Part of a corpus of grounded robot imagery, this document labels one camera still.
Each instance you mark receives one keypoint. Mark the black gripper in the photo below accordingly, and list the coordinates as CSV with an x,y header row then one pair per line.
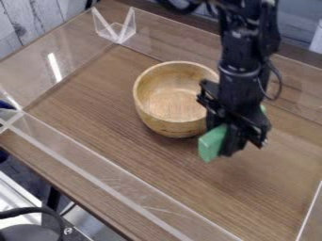
x,y
237,96

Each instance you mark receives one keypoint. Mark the green rectangular block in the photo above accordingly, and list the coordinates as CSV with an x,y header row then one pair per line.
x,y
257,128

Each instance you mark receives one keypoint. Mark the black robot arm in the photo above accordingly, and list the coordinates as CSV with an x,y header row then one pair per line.
x,y
249,33

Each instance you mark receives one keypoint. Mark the brown wooden bowl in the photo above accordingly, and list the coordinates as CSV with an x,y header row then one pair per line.
x,y
164,96

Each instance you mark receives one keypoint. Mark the black table leg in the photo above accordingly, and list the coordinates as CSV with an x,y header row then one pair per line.
x,y
54,198

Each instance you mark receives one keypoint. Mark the clear acrylic front wall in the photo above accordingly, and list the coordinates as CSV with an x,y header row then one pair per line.
x,y
131,206

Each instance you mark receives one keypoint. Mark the clear acrylic corner bracket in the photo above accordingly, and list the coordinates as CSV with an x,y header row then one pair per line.
x,y
115,32

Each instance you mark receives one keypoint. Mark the black metal bracket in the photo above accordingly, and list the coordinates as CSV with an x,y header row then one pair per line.
x,y
72,233

